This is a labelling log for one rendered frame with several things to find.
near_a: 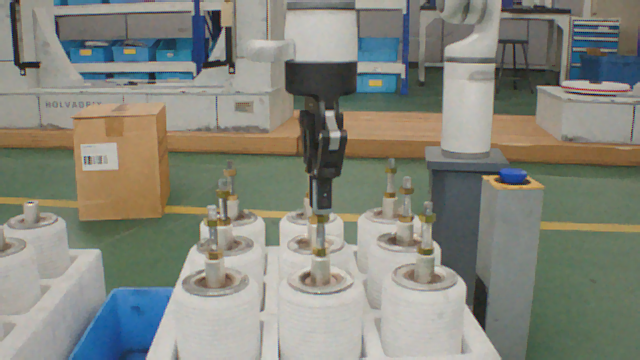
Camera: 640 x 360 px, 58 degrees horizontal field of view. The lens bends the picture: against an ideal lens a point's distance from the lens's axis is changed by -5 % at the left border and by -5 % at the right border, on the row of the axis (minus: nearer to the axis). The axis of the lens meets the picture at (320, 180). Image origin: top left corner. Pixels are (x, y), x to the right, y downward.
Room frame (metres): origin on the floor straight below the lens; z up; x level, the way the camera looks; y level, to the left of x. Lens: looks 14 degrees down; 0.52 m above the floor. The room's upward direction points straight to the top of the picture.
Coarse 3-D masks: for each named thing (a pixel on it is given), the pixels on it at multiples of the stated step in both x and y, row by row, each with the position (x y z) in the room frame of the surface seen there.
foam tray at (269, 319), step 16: (272, 256) 0.89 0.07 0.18; (352, 256) 0.89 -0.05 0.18; (272, 272) 0.83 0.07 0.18; (352, 272) 0.83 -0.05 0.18; (272, 288) 0.77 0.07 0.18; (272, 304) 0.72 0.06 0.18; (368, 304) 0.72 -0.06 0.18; (272, 320) 0.68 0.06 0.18; (368, 320) 0.68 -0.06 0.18; (464, 320) 0.67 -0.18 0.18; (160, 336) 0.63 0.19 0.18; (176, 336) 0.63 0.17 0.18; (272, 336) 0.64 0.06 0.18; (368, 336) 0.64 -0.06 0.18; (464, 336) 0.64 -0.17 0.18; (480, 336) 0.63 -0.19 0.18; (160, 352) 0.59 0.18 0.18; (176, 352) 0.62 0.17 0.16; (272, 352) 0.60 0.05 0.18; (368, 352) 0.60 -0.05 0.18; (464, 352) 0.63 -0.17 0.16; (480, 352) 0.59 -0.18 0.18; (496, 352) 0.59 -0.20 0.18
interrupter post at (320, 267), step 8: (312, 256) 0.63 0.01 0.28; (328, 256) 0.63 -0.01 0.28; (312, 264) 0.63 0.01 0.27; (320, 264) 0.62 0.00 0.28; (328, 264) 0.63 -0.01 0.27; (312, 272) 0.63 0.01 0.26; (320, 272) 0.62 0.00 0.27; (328, 272) 0.63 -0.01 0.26; (312, 280) 0.63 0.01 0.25; (320, 280) 0.62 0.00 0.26; (328, 280) 0.63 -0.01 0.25
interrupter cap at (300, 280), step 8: (296, 272) 0.65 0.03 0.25; (304, 272) 0.65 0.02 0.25; (336, 272) 0.65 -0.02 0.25; (344, 272) 0.65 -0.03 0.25; (288, 280) 0.63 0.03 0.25; (296, 280) 0.63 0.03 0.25; (304, 280) 0.63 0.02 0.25; (336, 280) 0.63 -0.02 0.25; (344, 280) 0.63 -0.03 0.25; (352, 280) 0.63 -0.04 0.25; (296, 288) 0.61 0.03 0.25; (304, 288) 0.61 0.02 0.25; (312, 288) 0.61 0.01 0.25; (320, 288) 0.61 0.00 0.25; (328, 288) 0.61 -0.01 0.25; (336, 288) 0.61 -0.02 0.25; (344, 288) 0.61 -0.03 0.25
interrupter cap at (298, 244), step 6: (306, 234) 0.78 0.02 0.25; (330, 234) 0.78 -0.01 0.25; (288, 240) 0.76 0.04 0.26; (294, 240) 0.76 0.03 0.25; (300, 240) 0.76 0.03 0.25; (306, 240) 0.77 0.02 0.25; (330, 240) 0.76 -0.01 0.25; (336, 240) 0.76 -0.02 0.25; (342, 240) 0.76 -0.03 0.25; (288, 246) 0.74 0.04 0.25; (294, 246) 0.74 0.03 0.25; (300, 246) 0.74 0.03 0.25; (306, 246) 0.75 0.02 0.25; (330, 246) 0.74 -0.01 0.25; (336, 246) 0.74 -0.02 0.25; (342, 246) 0.74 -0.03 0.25; (300, 252) 0.72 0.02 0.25; (306, 252) 0.72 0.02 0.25; (330, 252) 0.72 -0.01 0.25; (336, 252) 0.72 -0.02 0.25
